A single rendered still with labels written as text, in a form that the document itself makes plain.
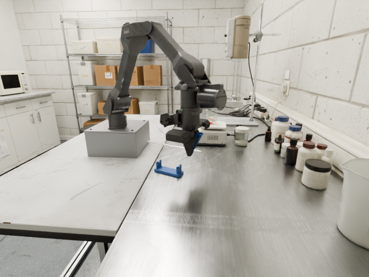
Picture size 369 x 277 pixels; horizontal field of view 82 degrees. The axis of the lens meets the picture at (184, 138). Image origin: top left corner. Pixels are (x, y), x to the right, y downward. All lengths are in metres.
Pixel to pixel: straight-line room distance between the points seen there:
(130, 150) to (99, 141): 0.13
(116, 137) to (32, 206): 0.35
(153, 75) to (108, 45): 0.70
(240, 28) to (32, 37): 3.57
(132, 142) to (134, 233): 0.42
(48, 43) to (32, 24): 0.34
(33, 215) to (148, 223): 0.29
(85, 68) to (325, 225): 3.33
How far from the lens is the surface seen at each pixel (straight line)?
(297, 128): 0.96
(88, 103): 3.48
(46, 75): 4.29
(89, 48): 3.45
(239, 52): 1.36
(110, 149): 0.89
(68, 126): 4.27
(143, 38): 0.77
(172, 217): 0.54
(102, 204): 0.62
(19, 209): 0.70
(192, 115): 0.60
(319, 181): 0.73
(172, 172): 0.71
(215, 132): 0.96
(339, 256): 0.55
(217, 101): 0.54
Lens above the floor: 1.24
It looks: 18 degrees down
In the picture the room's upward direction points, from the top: straight up
